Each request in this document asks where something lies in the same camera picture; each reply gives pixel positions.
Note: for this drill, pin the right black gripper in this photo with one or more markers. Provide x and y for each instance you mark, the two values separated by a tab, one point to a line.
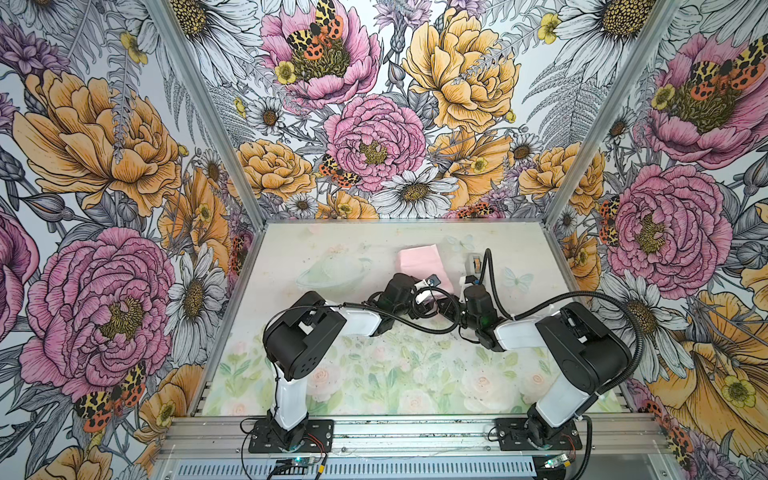
447	310

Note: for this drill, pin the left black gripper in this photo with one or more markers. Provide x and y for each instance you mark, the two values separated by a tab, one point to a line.
419	312

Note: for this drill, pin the purple wrapping paper sheet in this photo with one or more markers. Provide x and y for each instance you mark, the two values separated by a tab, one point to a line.
423	262

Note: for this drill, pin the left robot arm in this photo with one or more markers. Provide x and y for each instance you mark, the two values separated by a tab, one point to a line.
298	338

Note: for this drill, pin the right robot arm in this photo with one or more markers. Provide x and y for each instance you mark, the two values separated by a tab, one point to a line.
591	358

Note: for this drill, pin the grey tape dispenser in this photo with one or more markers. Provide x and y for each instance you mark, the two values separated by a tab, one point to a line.
474	264

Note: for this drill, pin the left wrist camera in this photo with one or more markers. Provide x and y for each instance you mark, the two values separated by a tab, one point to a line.
426	290

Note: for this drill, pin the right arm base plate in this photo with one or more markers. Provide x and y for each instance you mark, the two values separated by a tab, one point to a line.
529	434

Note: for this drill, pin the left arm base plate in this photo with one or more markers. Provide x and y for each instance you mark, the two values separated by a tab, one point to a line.
309	436

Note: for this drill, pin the aluminium front rail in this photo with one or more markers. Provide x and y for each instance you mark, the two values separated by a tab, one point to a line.
406	436

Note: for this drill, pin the white slotted cable duct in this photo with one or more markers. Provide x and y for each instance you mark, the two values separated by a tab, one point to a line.
504	467

